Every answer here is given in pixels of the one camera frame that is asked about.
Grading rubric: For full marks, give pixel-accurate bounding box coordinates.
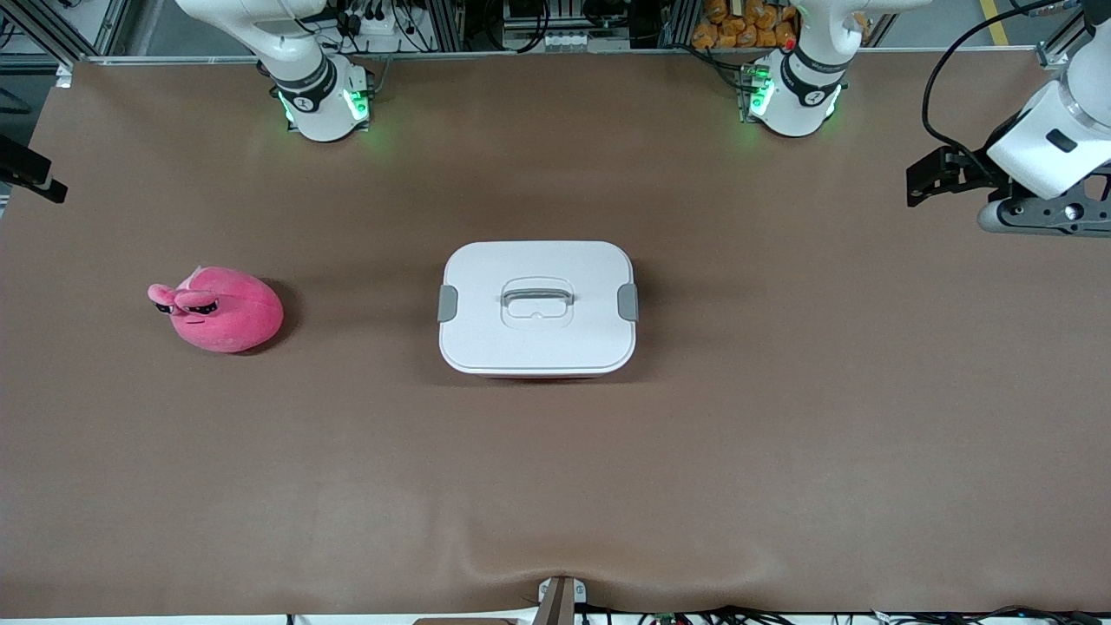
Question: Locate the white power strip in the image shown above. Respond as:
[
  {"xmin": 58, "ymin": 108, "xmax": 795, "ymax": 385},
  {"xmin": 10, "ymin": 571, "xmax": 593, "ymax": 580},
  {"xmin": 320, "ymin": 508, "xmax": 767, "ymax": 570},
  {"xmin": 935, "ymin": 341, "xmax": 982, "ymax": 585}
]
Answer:
[{"xmin": 343, "ymin": 7, "xmax": 409, "ymax": 40}]

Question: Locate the orange packets pile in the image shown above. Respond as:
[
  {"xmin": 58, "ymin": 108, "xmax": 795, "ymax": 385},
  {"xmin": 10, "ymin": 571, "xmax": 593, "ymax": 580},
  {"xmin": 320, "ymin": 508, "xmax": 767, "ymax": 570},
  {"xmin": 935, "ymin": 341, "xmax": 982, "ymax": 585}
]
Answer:
[{"xmin": 692, "ymin": 0, "xmax": 799, "ymax": 49}]

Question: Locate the white lid with grey handle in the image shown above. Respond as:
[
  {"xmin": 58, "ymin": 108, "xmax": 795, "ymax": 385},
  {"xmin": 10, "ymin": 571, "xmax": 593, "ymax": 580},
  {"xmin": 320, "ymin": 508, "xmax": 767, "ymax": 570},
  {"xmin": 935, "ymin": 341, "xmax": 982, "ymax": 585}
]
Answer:
[{"xmin": 437, "ymin": 240, "xmax": 640, "ymax": 377}]

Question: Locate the aluminium frame strut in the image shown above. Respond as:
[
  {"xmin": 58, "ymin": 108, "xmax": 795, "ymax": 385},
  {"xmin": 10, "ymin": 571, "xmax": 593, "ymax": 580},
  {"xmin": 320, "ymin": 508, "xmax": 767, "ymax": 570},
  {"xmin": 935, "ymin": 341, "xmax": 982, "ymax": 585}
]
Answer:
[
  {"xmin": 17, "ymin": 0, "xmax": 131, "ymax": 66},
  {"xmin": 1037, "ymin": 35, "xmax": 1077, "ymax": 70}
]

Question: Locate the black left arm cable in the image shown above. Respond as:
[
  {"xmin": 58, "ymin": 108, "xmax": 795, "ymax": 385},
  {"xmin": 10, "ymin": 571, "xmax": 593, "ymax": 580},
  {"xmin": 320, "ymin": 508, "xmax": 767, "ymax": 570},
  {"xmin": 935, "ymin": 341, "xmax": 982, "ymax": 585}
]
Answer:
[{"xmin": 922, "ymin": 0, "xmax": 1086, "ymax": 179}]

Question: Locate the brown table mat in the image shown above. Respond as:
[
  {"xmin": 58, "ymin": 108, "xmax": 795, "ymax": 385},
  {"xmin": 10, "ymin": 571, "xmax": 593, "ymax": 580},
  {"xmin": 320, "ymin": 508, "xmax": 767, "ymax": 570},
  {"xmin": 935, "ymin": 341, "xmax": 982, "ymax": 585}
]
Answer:
[{"xmin": 0, "ymin": 48, "xmax": 1111, "ymax": 619}]

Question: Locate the pink plush toy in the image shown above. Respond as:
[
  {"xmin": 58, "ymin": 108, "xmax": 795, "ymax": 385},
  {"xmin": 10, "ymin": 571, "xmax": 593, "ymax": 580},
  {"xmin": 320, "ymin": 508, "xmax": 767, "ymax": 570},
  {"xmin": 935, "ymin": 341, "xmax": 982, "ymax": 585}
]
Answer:
[{"xmin": 147, "ymin": 266, "xmax": 285, "ymax": 354}]

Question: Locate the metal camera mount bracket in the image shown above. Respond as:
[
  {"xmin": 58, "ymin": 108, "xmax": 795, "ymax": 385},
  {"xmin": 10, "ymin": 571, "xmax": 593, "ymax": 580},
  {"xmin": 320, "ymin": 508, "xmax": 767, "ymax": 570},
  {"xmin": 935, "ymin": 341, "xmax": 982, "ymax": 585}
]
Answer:
[{"xmin": 534, "ymin": 576, "xmax": 588, "ymax": 625}]

